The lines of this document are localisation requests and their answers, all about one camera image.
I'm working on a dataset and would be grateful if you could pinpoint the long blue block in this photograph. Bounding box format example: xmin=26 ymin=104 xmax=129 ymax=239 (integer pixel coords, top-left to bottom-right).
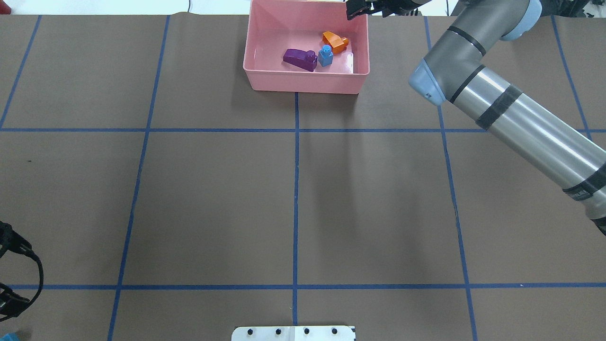
xmin=0 ymin=333 xmax=20 ymax=341

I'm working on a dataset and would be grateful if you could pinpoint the purple wedge block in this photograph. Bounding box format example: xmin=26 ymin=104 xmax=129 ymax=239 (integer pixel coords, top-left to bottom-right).
xmin=282 ymin=48 xmax=318 ymax=72

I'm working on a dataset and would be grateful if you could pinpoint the white camera pedestal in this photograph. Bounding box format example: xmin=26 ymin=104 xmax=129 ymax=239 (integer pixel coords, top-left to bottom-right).
xmin=231 ymin=325 xmax=356 ymax=341

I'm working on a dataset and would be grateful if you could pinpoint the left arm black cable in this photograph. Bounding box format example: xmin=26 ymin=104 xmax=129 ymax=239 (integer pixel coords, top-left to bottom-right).
xmin=19 ymin=246 xmax=44 ymax=313

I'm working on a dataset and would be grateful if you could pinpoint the small blue block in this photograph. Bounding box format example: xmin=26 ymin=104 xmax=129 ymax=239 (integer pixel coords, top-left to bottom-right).
xmin=318 ymin=45 xmax=334 ymax=67

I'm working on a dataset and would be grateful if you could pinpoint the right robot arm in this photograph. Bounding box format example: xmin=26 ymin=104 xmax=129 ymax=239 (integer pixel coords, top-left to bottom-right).
xmin=409 ymin=0 xmax=606 ymax=233

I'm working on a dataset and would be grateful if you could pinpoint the orange block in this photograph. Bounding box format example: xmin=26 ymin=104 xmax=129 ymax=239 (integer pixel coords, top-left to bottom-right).
xmin=322 ymin=31 xmax=350 ymax=54

